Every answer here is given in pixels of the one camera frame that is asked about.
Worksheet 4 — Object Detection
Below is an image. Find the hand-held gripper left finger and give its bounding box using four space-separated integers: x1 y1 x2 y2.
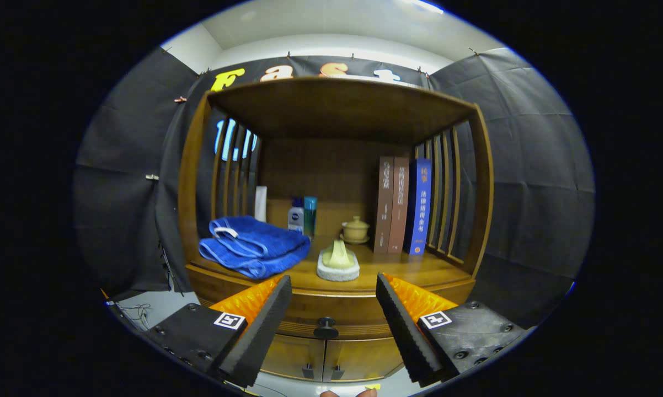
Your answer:
144 275 293 389

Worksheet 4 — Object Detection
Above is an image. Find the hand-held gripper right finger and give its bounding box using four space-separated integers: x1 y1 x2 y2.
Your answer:
375 272 531 387

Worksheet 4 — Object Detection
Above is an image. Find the black drawer knob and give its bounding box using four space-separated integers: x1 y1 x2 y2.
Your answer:
313 317 339 340

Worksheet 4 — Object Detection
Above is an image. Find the wooden drawer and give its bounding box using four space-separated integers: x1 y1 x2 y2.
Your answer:
196 278 462 340

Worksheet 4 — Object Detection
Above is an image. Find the pale green and white brush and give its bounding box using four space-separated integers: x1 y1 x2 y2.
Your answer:
316 239 361 282

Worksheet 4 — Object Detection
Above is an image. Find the wooden cabinet door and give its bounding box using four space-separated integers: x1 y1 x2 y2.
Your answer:
323 337 404 382
260 335 327 382

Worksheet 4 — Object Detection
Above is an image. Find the wooden countertop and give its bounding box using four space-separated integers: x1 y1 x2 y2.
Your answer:
185 234 475 296

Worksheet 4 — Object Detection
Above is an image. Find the wooden cabinet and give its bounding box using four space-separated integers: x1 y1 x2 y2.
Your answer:
177 76 495 384

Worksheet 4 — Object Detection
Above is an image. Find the folded blue towel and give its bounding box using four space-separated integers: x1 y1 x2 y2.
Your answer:
199 215 312 280

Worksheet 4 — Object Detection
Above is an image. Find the beige lidded teacup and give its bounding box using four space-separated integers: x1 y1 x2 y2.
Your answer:
340 216 371 245

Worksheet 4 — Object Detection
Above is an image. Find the white bottle with blue cap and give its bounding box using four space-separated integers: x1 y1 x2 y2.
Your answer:
287 197 305 234

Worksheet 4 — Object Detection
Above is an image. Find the reddish brown book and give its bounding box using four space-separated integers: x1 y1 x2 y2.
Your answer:
387 157 410 254

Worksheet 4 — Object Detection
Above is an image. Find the teal bottle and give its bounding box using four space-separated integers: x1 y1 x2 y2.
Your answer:
303 196 318 239

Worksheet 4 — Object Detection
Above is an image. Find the blue book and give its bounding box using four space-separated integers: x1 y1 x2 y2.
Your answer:
403 158 432 256

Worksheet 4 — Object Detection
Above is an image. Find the dark brown book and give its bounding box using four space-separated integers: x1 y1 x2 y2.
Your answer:
373 156 395 254

